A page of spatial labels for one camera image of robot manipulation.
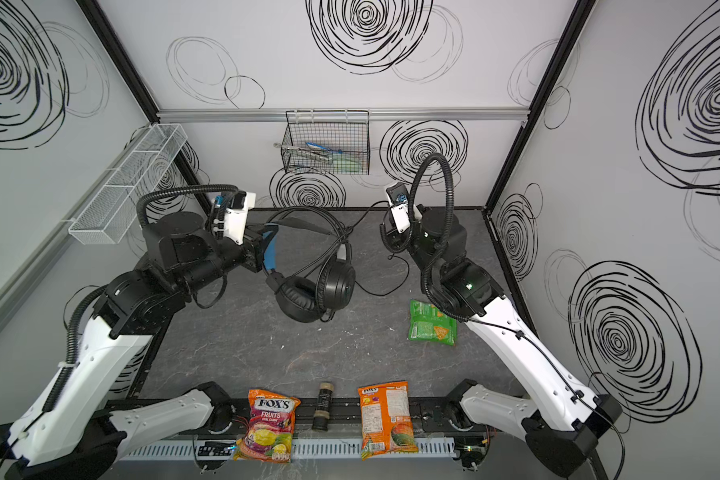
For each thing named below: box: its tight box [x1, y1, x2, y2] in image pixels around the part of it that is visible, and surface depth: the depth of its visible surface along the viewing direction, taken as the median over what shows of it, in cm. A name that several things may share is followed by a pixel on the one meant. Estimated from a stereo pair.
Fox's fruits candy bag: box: [234, 388, 301, 464], surface depth 70 cm
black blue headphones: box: [262, 206, 356, 323], surface depth 53 cm
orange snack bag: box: [358, 380, 419, 461], surface depth 73 cm
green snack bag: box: [407, 299, 457, 346], surface depth 88 cm
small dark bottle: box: [312, 382, 335, 432], surface depth 74 cm
